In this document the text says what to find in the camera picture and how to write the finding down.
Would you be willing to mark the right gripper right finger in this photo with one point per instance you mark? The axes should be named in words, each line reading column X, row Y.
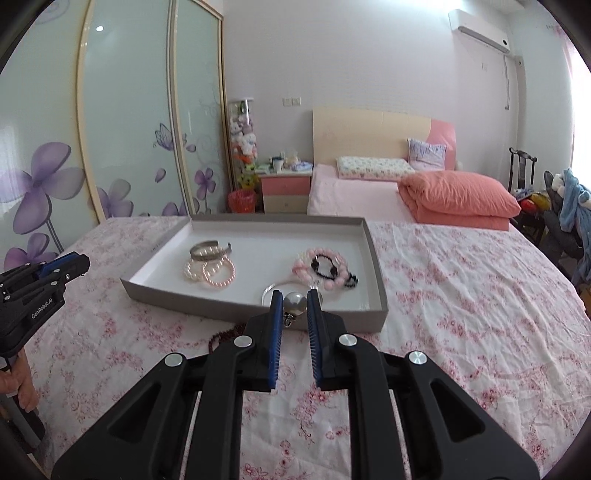
column 407, row 417

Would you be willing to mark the floral white pillow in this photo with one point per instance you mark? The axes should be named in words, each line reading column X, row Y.
column 372, row 168

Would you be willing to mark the blue clothing pile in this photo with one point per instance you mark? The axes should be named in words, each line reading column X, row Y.
column 568, row 219

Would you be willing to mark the white mug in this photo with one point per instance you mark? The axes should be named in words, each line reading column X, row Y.
column 278, row 163

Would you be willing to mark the grey jewelry tray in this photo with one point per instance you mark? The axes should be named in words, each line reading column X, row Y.
column 264, row 247

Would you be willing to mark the thin silver bangle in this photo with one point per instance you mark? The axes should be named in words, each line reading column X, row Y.
column 272, row 290

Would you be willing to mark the pink bed mattress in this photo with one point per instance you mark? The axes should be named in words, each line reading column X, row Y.
column 372, row 200

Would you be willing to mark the glass plush toy display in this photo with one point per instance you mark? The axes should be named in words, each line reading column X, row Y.
column 242, row 140

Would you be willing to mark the pearl earring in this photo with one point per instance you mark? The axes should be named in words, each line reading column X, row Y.
column 295, row 304

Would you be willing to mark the dark wooden chair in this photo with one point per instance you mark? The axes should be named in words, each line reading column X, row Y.
column 521, row 185

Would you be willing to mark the folded coral duvet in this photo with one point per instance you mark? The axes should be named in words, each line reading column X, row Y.
column 459, row 199

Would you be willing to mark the pink beige nightstand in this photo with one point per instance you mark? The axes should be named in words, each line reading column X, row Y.
column 285, row 193

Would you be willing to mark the white air conditioner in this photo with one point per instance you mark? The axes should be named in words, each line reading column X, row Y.
column 479, row 29

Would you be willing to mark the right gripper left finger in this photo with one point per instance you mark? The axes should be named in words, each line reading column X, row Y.
column 183, row 419

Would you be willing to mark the left hand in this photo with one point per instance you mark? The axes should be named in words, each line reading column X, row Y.
column 19, row 381

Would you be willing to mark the beige pink headboard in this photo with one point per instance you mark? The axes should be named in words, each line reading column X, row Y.
column 341, row 132

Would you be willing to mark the sliding floral wardrobe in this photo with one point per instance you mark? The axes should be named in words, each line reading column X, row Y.
column 109, row 109

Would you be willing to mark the white wall socket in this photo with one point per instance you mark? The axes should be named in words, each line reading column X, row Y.
column 292, row 101

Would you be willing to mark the purple small pillow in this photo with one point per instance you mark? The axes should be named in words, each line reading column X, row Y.
column 424, row 156

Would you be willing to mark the floral pink bedsheet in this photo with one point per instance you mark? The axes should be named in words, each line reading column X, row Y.
column 487, row 306

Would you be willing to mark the trash bin with red bag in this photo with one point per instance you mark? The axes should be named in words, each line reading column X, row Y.
column 242, row 201

